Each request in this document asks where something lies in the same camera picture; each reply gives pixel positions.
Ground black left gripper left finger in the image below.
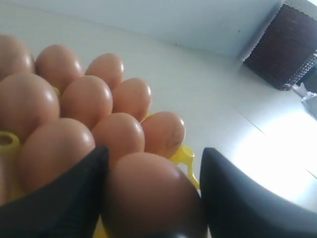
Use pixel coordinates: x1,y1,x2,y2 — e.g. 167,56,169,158
0,147,108,238

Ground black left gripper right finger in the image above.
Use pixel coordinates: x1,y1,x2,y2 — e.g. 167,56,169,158
200,148,317,238

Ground brown egg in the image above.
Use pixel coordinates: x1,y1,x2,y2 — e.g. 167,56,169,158
102,153,208,238
17,118,95,193
0,34,35,80
85,53,124,90
35,44,84,93
60,75,113,129
112,78,152,122
0,73,60,141
92,113,145,167
141,111,186,159

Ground yellow plastic egg tray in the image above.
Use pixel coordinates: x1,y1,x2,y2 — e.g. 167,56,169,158
0,85,201,238

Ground white crumpled cloth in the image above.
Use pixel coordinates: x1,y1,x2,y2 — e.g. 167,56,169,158
291,83,317,117

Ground brown wicker basket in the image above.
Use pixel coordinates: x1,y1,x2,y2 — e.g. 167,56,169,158
244,0,317,91

